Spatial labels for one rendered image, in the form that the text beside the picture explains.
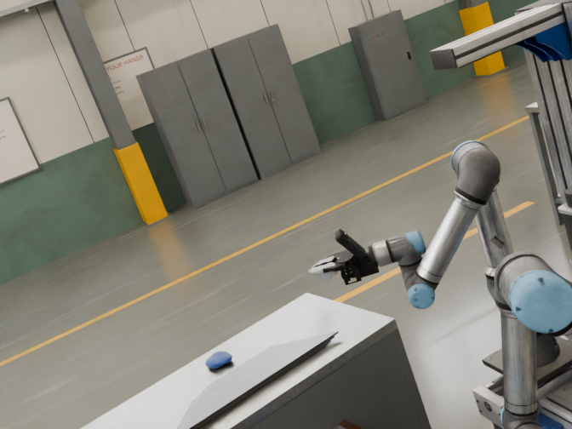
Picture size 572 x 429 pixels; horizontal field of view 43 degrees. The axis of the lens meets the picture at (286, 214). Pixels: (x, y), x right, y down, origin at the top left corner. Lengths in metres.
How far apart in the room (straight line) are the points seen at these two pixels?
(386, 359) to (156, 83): 7.64
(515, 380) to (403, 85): 10.09
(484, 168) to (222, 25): 9.01
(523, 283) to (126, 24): 9.39
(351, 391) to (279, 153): 8.00
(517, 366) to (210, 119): 8.67
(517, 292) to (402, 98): 10.23
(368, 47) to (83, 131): 4.38
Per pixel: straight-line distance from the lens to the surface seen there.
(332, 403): 2.65
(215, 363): 2.85
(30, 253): 10.59
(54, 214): 10.51
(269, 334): 2.96
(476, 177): 2.08
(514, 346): 1.74
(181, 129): 10.05
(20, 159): 10.39
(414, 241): 2.24
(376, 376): 2.74
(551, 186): 5.81
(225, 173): 10.25
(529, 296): 1.52
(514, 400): 1.81
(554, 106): 2.00
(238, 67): 10.28
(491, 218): 2.25
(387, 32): 11.59
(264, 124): 10.39
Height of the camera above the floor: 2.25
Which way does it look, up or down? 16 degrees down
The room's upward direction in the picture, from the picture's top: 20 degrees counter-clockwise
